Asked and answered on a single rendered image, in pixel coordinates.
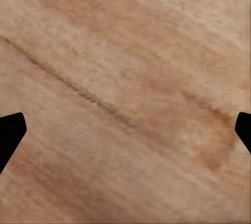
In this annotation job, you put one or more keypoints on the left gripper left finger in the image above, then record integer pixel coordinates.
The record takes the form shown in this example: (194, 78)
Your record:
(12, 130)

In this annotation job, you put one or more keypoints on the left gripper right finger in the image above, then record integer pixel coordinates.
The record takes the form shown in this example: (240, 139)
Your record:
(243, 128)

